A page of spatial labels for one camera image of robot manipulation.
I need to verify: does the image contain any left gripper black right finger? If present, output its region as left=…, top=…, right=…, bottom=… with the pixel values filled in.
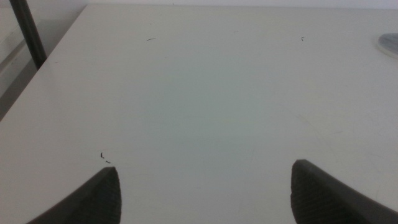
left=290, top=159, right=398, bottom=224

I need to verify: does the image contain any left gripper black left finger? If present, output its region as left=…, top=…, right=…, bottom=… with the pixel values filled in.
left=26, top=166, right=122, bottom=224

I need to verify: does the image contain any round grey cup mat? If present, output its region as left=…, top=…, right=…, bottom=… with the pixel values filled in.
left=376, top=32, right=398, bottom=60

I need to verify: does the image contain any black metal pole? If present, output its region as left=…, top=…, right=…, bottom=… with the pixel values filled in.
left=9, top=0, right=48, bottom=70

